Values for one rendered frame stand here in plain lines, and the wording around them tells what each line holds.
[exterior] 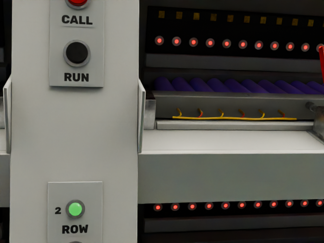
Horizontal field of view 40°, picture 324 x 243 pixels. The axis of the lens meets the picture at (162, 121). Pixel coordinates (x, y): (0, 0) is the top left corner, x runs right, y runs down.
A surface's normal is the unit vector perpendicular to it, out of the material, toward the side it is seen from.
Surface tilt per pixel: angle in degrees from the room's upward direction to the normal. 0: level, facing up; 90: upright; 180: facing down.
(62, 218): 90
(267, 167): 110
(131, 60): 90
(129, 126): 90
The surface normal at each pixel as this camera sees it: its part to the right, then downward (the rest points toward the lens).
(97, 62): 0.19, -0.01
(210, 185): 0.18, 0.34
